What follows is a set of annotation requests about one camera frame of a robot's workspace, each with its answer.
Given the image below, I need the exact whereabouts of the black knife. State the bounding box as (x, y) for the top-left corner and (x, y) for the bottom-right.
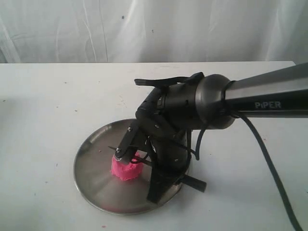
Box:
(130, 152), (206, 192)

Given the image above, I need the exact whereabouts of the round stainless steel plate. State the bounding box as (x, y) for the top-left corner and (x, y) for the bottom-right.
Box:
(74, 118), (182, 215)

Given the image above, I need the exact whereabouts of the white backdrop curtain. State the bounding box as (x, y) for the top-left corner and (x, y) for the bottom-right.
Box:
(0, 0), (308, 64)

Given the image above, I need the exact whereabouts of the pink dough lump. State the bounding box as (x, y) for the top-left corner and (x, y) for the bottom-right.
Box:
(110, 156), (143, 181)

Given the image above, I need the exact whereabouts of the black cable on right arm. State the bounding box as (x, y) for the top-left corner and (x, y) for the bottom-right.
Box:
(194, 79), (304, 231)

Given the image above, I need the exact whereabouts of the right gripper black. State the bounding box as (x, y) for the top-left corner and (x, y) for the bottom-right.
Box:
(115, 90), (188, 204)

